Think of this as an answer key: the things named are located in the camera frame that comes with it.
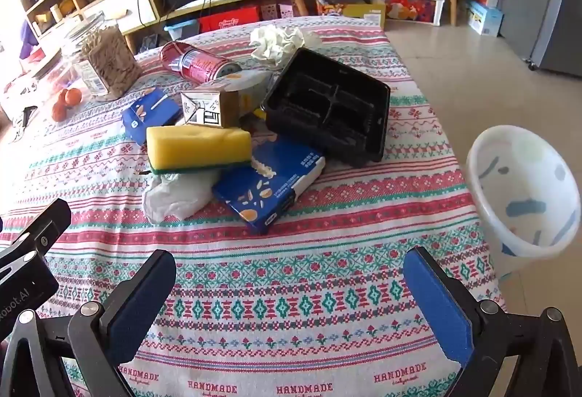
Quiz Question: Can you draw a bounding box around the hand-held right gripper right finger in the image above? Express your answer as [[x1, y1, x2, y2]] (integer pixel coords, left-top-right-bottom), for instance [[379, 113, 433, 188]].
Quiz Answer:
[[403, 246, 582, 397]]

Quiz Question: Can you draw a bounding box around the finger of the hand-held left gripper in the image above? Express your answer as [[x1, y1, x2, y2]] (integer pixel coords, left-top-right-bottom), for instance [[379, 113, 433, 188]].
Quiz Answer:
[[0, 198, 72, 273]]

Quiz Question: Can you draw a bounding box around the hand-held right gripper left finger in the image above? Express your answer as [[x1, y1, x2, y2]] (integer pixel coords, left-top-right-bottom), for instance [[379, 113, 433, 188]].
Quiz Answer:
[[4, 249, 178, 397]]

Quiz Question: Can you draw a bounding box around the white plastic bag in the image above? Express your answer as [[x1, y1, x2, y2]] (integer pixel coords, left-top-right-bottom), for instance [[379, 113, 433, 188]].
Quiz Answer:
[[142, 170, 223, 224]]

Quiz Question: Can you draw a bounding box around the white bin with blue marks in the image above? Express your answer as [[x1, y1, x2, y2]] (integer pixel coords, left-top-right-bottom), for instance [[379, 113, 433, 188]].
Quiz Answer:
[[466, 124, 581, 280]]

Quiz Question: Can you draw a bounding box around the blue and silver wrapper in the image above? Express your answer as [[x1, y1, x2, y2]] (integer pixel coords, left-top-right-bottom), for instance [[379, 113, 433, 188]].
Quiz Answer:
[[121, 88, 183, 146]]

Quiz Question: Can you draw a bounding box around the yellow snack wrapper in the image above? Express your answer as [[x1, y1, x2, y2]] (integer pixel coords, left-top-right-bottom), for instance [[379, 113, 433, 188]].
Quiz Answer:
[[145, 125, 253, 175]]

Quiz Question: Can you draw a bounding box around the large blue box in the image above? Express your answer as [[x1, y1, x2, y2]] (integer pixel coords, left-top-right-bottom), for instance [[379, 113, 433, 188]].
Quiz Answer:
[[211, 138, 326, 235]]

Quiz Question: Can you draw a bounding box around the beige drink carton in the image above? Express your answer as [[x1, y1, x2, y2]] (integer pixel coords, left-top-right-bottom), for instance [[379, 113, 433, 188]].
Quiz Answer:
[[180, 72, 274, 128]]

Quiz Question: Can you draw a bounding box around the crushed red drink can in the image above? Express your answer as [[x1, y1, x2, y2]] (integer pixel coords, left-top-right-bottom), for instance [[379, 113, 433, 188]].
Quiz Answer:
[[160, 41, 201, 73]]

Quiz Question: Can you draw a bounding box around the black plastic food tray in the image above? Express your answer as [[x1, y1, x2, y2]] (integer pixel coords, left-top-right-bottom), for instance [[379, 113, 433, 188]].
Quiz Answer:
[[261, 47, 392, 168]]

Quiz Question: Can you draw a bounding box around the white paper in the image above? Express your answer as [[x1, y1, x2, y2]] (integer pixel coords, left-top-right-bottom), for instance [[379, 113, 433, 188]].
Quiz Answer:
[[249, 25, 304, 69]]

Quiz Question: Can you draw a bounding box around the patterned woven tablecloth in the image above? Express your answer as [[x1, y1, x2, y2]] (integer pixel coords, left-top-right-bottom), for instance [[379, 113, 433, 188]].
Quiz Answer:
[[0, 17, 506, 397]]

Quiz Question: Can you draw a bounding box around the clear jar of seeds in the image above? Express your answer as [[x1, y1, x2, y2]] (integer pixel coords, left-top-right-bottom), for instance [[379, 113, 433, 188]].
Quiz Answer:
[[81, 25, 144, 101]]

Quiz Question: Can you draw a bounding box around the glass jar with lid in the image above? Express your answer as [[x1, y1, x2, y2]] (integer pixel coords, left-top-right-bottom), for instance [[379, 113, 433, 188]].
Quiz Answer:
[[59, 12, 110, 100]]

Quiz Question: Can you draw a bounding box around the white cabinet drawer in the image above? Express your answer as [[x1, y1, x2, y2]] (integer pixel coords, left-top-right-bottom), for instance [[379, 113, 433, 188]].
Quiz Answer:
[[84, 0, 158, 27]]

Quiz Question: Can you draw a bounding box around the blue plastic container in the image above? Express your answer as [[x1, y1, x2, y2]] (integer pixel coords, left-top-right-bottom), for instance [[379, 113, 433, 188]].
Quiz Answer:
[[164, 19, 201, 44]]

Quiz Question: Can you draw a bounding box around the red flat box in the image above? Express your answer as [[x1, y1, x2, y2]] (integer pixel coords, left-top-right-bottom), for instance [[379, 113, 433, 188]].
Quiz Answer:
[[199, 6, 261, 33]]

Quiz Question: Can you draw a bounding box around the blue and white box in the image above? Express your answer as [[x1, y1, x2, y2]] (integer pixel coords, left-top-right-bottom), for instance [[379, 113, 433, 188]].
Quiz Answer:
[[466, 0, 505, 36]]

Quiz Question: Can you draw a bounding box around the white storage box red picture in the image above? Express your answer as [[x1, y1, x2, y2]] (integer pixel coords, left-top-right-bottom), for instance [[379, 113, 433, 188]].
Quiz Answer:
[[376, 0, 445, 26]]

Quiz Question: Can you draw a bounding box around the yellow cardboard box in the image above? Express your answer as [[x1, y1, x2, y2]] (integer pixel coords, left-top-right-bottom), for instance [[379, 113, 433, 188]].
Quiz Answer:
[[315, 0, 387, 28]]

